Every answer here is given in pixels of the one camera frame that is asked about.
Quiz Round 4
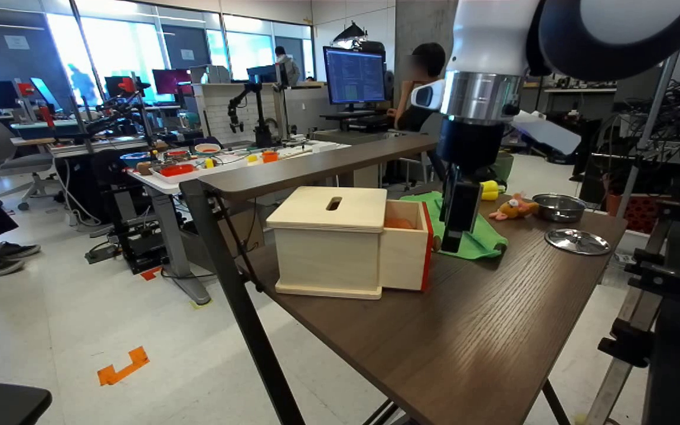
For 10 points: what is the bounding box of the tall dark wood table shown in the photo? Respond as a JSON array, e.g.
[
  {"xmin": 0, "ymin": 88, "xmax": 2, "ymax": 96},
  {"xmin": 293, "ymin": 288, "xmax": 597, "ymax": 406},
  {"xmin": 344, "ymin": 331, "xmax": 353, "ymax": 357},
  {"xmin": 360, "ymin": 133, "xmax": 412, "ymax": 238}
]
[{"xmin": 180, "ymin": 129, "xmax": 441, "ymax": 425}]

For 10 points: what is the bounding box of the seated person in black hoodie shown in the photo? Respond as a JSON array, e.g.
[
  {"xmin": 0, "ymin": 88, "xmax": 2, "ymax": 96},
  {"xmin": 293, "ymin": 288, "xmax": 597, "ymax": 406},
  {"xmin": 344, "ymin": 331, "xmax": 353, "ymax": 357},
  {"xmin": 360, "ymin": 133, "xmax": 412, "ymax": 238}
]
[{"xmin": 391, "ymin": 41, "xmax": 449, "ymax": 135}]

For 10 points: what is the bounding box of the orange toy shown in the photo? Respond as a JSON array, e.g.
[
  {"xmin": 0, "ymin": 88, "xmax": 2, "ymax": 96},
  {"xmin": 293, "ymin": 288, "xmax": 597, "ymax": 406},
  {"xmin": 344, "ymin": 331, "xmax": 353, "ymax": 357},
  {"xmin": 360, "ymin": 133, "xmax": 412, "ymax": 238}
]
[{"xmin": 488, "ymin": 194, "xmax": 540, "ymax": 224}]

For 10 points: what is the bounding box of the green cloth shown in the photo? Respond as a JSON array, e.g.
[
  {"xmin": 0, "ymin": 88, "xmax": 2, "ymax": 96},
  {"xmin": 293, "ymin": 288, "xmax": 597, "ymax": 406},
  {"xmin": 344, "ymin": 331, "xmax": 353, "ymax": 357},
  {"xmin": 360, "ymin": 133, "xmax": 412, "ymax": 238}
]
[{"xmin": 398, "ymin": 188, "xmax": 509, "ymax": 262}]

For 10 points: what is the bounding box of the black desk lamp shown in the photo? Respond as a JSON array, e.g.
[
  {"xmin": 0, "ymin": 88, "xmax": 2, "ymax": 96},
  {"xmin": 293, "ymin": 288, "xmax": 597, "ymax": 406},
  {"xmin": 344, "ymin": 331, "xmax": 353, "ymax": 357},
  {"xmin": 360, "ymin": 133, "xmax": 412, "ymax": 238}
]
[{"xmin": 331, "ymin": 21, "xmax": 371, "ymax": 47}]

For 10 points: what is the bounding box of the steel pot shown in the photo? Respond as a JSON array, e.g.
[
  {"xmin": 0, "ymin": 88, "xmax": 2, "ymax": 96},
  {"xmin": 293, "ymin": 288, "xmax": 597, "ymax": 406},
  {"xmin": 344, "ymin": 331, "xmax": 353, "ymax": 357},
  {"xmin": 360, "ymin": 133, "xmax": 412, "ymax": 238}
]
[{"xmin": 532, "ymin": 191, "xmax": 587, "ymax": 226}]

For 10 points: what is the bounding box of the computer monitor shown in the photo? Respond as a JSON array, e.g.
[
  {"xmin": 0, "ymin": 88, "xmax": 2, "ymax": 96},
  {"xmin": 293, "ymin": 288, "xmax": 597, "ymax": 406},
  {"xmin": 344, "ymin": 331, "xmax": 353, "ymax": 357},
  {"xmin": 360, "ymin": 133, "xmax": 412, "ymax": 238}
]
[{"xmin": 320, "ymin": 44, "xmax": 390, "ymax": 111}]

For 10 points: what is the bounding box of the black chair seat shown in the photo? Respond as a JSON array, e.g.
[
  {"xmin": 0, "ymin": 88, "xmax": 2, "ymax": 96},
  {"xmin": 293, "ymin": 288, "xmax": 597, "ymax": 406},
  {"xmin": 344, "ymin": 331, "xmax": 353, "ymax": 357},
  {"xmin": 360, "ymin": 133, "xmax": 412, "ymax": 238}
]
[{"xmin": 0, "ymin": 383, "xmax": 55, "ymax": 425}]

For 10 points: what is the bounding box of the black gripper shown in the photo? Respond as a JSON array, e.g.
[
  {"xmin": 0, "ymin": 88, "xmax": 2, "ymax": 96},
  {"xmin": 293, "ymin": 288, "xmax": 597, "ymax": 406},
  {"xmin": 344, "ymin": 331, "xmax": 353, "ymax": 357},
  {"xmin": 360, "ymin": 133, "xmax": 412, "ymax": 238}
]
[{"xmin": 435, "ymin": 115, "xmax": 509, "ymax": 255}]

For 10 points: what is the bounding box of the red and white box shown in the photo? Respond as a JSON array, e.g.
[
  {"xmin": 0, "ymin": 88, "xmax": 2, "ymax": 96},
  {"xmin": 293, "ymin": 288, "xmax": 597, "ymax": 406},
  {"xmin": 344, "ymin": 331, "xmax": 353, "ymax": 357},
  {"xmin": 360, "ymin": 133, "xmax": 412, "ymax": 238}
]
[{"xmin": 264, "ymin": 185, "xmax": 390, "ymax": 302}]

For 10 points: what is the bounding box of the yellow toy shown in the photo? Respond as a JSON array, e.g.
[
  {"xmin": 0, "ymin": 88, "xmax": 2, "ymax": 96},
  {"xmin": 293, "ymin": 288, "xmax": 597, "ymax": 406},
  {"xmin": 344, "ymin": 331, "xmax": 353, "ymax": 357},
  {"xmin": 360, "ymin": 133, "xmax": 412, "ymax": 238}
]
[{"xmin": 476, "ymin": 177, "xmax": 508, "ymax": 204}]

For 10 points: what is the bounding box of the white desk with toys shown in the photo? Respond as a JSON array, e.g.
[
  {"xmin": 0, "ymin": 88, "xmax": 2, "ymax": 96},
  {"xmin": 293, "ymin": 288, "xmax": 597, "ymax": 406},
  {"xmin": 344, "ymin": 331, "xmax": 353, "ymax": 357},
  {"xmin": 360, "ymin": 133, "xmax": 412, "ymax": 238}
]
[{"xmin": 125, "ymin": 136, "xmax": 351, "ymax": 308}]

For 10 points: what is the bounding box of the standing person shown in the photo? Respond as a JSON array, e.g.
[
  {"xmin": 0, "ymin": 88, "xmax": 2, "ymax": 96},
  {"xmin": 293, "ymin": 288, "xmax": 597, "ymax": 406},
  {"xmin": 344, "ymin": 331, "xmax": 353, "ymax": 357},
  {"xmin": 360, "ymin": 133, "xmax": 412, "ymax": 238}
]
[{"xmin": 270, "ymin": 42, "xmax": 301, "ymax": 89}]

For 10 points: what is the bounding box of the red drawer with wooden knob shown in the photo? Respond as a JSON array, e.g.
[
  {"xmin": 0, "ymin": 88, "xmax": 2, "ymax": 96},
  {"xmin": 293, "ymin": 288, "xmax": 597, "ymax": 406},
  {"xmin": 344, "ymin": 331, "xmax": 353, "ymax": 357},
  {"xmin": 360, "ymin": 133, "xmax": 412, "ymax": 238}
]
[{"xmin": 379, "ymin": 197, "xmax": 438, "ymax": 296}]

